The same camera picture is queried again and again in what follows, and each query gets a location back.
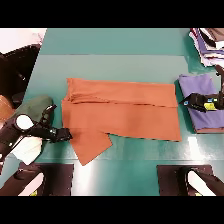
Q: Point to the dark green garment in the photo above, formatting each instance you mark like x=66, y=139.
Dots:
x=33, y=105

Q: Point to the heap of clothes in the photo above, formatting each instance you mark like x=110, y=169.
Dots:
x=208, y=46

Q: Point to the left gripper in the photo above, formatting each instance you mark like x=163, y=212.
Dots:
x=60, y=134

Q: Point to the purple garment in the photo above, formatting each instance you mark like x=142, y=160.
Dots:
x=200, y=85

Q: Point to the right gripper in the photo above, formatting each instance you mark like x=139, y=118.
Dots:
x=200, y=101

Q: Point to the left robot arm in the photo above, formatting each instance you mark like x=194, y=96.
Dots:
x=13, y=133

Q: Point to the brown garment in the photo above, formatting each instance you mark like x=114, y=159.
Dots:
x=210, y=131

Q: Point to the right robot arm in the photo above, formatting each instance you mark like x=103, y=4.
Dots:
x=203, y=181

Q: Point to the orange T-shirt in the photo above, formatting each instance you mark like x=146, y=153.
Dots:
x=126, y=110

